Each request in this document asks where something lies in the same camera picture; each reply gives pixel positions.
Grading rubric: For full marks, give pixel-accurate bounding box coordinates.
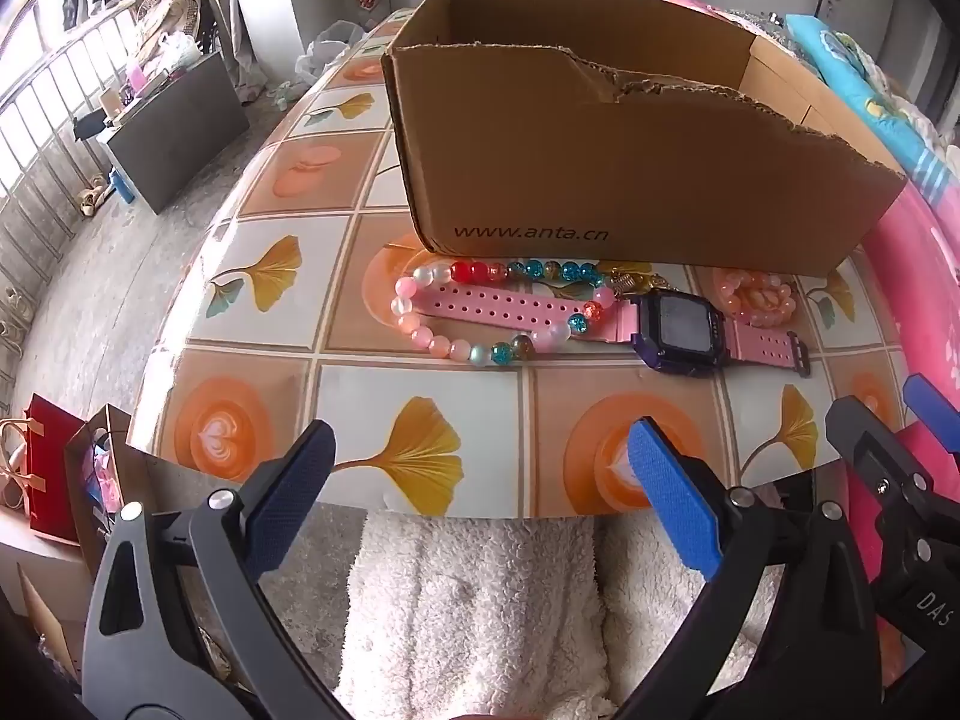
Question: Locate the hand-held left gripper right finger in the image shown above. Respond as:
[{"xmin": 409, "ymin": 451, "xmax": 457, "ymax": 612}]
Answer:
[{"xmin": 626, "ymin": 416, "xmax": 882, "ymax": 720}]

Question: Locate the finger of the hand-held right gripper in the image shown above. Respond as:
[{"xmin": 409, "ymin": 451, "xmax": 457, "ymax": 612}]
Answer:
[
  {"xmin": 825, "ymin": 396, "xmax": 960, "ymax": 541},
  {"xmin": 902, "ymin": 373, "xmax": 960, "ymax": 455}
]

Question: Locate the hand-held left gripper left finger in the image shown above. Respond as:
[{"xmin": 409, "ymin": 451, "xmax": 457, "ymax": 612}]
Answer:
[{"xmin": 81, "ymin": 420, "xmax": 336, "ymax": 720}]

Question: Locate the pink strap digital watch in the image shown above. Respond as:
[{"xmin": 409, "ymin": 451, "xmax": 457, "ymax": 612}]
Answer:
[{"xmin": 416, "ymin": 281, "xmax": 811, "ymax": 377}]

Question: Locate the pink bead bracelet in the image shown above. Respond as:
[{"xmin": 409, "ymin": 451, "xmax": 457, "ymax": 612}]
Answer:
[{"xmin": 712, "ymin": 268, "xmax": 797, "ymax": 329}]

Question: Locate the multicolour bead bracelet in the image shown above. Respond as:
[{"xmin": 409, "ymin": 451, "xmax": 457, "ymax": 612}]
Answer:
[{"xmin": 390, "ymin": 259, "xmax": 620, "ymax": 367}]

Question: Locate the brown cardboard box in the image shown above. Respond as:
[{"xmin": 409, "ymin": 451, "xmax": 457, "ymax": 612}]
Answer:
[{"xmin": 381, "ymin": 0, "xmax": 908, "ymax": 278}]

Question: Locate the pink floral blanket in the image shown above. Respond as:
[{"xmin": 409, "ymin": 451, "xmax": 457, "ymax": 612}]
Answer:
[{"xmin": 861, "ymin": 165, "xmax": 960, "ymax": 691}]

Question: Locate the leaf and coffee pattern tablecloth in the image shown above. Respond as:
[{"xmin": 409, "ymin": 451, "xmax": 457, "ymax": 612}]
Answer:
[{"xmin": 126, "ymin": 7, "xmax": 912, "ymax": 522}]

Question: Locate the brown paper bag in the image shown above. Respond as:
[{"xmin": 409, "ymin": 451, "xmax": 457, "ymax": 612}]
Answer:
[{"xmin": 64, "ymin": 403, "xmax": 155, "ymax": 578}]

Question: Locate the white fluffy garment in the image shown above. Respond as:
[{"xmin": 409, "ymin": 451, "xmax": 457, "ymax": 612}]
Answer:
[{"xmin": 337, "ymin": 510, "xmax": 773, "ymax": 720}]

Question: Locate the red gift bag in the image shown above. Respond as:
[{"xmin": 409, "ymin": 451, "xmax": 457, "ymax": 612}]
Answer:
[{"xmin": 22, "ymin": 392, "xmax": 83, "ymax": 545}]

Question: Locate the pair of sandals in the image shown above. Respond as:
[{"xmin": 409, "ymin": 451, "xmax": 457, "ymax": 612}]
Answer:
[{"xmin": 71, "ymin": 176, "xmax": 110, "ymax": 218}]

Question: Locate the blue quilt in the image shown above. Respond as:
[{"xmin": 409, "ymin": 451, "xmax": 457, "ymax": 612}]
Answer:
[{"xmin": 784, "ymin": 13, "xmax": 960, "ymax": 196}]

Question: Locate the grey cabinet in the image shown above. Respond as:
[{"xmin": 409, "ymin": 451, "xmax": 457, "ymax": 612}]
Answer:
[{"xmin": 97, "ymin": 51, "xmax": 251, "ymax": 215}]

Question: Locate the metal balcony railing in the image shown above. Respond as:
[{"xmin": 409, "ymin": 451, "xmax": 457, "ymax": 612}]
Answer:
[{"xmin": 0, "ymin": 0, "xmax": 151, "ymax": 391}]

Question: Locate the white plastic bag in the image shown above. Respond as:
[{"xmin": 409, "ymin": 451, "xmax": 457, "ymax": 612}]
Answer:
[{"xmin": 295, "ymin": 19, "xmax": 368, "ymax": 98}]

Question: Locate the heap of clothes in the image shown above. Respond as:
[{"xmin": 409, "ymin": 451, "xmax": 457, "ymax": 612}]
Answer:
[{"xmin": 135, "ymin": 0, "xmax": 218, "ymax": 46}]

